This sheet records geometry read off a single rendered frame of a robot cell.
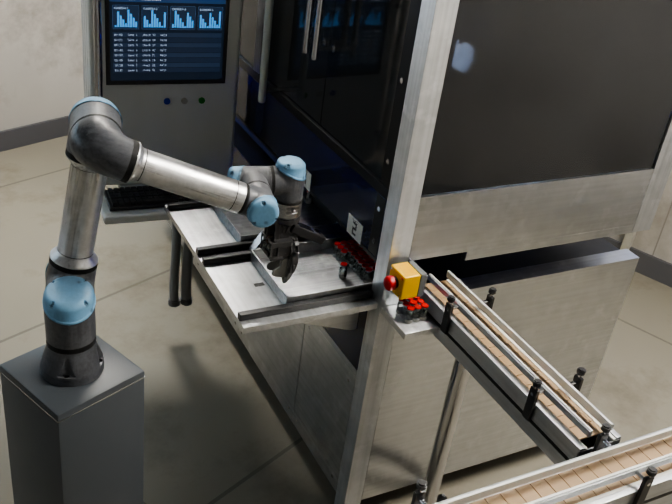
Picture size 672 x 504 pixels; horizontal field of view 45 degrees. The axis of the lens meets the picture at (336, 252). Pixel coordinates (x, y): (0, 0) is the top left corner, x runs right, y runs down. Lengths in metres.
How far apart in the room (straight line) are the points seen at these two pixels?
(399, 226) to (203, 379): 1.43
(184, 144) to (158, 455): 1.10
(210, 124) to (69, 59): 2.42
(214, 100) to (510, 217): 1.13
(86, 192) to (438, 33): 0.90
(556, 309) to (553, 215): 0.39
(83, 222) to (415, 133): 0.83
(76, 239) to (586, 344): 1.76
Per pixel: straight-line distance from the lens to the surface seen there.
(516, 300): 2.59
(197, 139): 2.95
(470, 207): 2.26
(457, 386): 2.30
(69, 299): 1.98
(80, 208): 2.00
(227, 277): 2.31
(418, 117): 2.02
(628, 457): 1.94
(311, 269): 2.38
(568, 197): 2.49
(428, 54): 1.97
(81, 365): 2.06
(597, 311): 2.90
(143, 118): 2.87
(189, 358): 3.43
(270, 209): 1.88
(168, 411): 3.18
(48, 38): 5.15
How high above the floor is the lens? 2.13
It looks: 30 degrees down
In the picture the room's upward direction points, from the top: 8 degrees clockwise
